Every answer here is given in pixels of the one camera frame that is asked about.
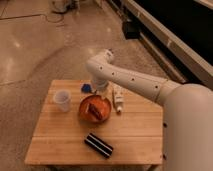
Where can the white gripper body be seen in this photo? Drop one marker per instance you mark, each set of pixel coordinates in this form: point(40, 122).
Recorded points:
point(99, 85)

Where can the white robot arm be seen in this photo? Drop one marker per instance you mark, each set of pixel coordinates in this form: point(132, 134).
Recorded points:
point(187, 112)

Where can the orange ceramic bowl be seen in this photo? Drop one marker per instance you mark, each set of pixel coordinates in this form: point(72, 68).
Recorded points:
point(94, 109)

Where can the translucent plastic cup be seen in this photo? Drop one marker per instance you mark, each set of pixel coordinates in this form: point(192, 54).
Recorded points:
point(62, 99)

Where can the blue sponge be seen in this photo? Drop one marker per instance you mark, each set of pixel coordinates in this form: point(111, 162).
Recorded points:
point(86, 88)

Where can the white tube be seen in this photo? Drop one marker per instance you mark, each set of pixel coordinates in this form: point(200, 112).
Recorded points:
point(118, 98)

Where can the wooden table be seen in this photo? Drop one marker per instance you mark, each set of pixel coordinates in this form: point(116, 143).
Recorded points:
point(58, 139)

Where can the black box on floor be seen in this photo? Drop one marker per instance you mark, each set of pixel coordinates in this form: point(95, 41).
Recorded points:
point(130, 31)

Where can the white machine base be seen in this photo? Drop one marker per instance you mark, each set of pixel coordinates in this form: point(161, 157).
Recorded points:
point(62, 6)

